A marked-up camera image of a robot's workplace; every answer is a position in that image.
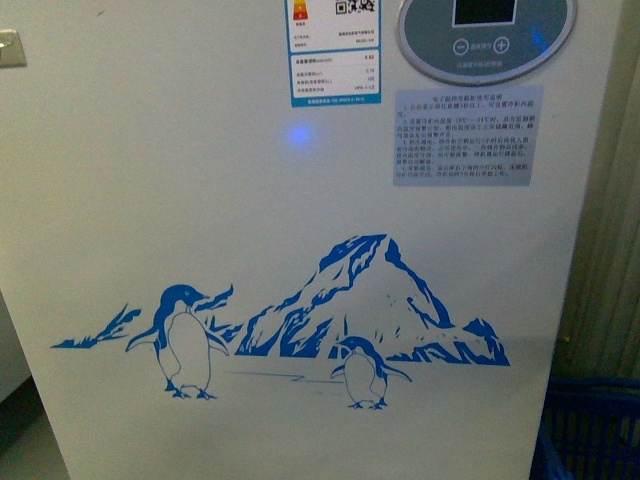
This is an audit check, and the white chest freezer with penguins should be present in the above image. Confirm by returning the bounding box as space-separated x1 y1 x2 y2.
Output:
1 1 625 479

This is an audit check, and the grey instruction sticker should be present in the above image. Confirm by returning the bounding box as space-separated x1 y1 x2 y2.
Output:
393 85 544 187

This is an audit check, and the blue energy label sticker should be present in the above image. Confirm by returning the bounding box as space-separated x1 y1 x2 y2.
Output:
284 0 381 108

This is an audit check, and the oval grey control panel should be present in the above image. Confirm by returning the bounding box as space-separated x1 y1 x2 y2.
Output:
397 0 577 86

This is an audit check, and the white pleated curtain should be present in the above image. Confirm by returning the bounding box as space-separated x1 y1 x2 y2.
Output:
551 1 639 379

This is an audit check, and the blue plastic basket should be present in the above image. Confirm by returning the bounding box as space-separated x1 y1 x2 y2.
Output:
529 377 639 479

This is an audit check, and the silver brand badge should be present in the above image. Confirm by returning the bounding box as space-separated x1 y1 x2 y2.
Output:
0 29 27 69

